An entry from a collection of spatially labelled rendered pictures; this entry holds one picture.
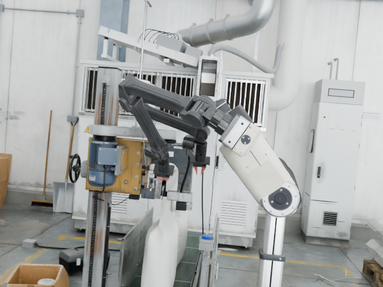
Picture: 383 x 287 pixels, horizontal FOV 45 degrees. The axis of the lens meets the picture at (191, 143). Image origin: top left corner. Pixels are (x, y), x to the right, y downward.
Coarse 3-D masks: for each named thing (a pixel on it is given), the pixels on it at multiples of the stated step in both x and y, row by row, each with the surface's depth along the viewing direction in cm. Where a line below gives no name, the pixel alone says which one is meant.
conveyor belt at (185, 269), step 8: (192, 240) 422; (192, 248) 396; (184, 256) 371; (192, 256) 373; (184, 264) 350; (192, 264) 352; (176, 272) 331; (184, 272) 332; (192, 272) 334; (136, 280) 308; (176, 280) 314; (184, 280) 316
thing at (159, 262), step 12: (168, 204) 301; (168, 216) 294; (156, 228) 269; (168, 228) 273; (156, 240) 265; (168, 240) 266; (144, 252) 271; (156, 252) 264; (168, 252) 265; (144, 264) 268; (156, 264) 264; (168, 264) 266; (144, 276) 267; (156, 276) 264; (168, 276) 267
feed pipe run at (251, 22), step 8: (248, 0) 649; (256, 0) 473; (264, 0) 469; (272, 0) 472; (256, 8) 473; (264, 8) 471; (272, 8) 474; (232, 16) 496; (240, 16) 486; (248, 16) 478; (256, 16) 474; (264, 16) 473; (232, 24) 488; (240, 24) 484; (248, 24) 479; (256, 24) 478; (264, 24) 482; (232, 32) 492; (240, 32) 489; (248, 32) 487; (256, 32) 581; (256, 40) 582; (256, 48) 582; (256, 56) 582
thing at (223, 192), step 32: (96, 64) 541; (128, 64) 536; (192, 96) 541; (224, 96) 531; (256, 96) 536; (160, 128) 539; (224, 160) 534; (224, 192) 536; (128, 224) 551; (192, 224) 541; (224, 224) 538
